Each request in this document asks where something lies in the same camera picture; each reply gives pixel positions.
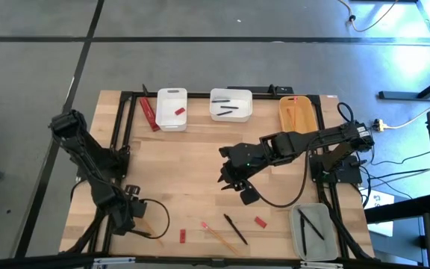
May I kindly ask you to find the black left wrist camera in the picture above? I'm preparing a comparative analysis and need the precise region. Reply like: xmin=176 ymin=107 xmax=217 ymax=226
xmin=131 ymin=200 xmax=149 ymax=220

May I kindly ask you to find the white cable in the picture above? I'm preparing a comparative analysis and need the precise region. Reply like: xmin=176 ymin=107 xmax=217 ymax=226
xmin=364 ymin=155 xmax=430 ymax=188

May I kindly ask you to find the black power cable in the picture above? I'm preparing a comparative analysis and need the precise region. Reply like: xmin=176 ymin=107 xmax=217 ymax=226
xmin=364 ymin=151 xmax=430 ymax=167

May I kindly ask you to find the red rectangular case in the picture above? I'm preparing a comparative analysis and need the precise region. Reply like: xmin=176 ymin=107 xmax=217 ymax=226
xmin=139 ymin=96 xmax=161 ymax=132

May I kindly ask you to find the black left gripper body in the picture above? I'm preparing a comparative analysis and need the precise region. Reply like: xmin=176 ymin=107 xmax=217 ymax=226
xmin=107 ymin=199 xmax=136 ymax=237

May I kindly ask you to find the orange floor cable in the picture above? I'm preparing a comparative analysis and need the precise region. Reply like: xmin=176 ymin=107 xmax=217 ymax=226
xmin=337 ymin=0 xmax=401 ymax=34

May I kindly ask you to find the wide white plastic bin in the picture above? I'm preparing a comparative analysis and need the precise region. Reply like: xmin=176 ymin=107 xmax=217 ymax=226
xmin=209 ymin=87 xmax=254 ymax=123

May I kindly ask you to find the narrow white plastic bin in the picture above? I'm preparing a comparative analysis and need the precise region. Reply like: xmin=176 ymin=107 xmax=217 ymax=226
xmin=155 ymin=87 xmax=188 ymax=132

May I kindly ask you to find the black left camera cable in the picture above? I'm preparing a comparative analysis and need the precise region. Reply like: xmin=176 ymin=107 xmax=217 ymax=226
xmin=136 ymin=198 xmax=172 ymax=241

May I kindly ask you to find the grey plastic bin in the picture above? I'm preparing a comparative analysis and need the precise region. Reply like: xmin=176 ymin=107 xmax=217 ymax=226
xmin=288 ymin=202 xmax=340 ymax=262

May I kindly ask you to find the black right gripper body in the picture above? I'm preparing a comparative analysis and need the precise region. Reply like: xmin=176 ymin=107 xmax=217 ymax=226
xmin=218 ymin=143 xmax=272 ymax=177

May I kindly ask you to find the black metal stand leg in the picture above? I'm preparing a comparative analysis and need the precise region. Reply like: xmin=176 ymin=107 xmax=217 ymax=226
xmin=378 ymin=69 xmax=430 ymax=101

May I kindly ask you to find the yellow plastic bin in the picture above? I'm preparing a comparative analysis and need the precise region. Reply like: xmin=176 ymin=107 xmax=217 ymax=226
xmin=278 ymin=95 xmax=319 ymax=134

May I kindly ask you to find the black right camera cable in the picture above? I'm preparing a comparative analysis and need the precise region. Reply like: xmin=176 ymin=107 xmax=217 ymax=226
xmin=252 ymin=145 xmax=311 ymax=208

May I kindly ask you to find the black side table frame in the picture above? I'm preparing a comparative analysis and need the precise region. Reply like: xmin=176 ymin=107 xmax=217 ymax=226
xmin=364 ymin=193 xmax=430 ymax=269

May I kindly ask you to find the black horizontal beam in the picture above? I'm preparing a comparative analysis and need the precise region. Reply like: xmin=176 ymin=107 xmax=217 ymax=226
xmin=0 ymin=253 xmax=430 ymax=269

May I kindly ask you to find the black camera cable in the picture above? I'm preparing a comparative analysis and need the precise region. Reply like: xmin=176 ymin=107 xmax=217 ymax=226
xmin=252 ymin=145 xmax=311 ymax=208
xmin=136 ymin=198 xmax=172 ymax=241

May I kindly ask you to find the silver bracket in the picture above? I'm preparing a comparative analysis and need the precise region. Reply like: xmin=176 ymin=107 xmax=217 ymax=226
xmin=93 ymin=256 xmax=136 ymax=265
xmin=299 ymin=261 xmax=343 ymax=269

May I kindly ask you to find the beige cable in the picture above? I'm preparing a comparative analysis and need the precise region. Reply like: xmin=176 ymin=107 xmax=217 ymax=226
xmin=384 ymin=90 xmax=430 ymax=130

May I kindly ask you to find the white paper sheet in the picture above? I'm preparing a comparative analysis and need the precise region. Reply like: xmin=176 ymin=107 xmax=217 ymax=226
xmin=359 ymin=188 xmax=396 ymax=208

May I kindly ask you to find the black aluminium table frame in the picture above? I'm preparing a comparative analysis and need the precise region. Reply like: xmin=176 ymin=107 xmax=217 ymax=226
xmin=65 ymin=90 xmax=373 ymax=262

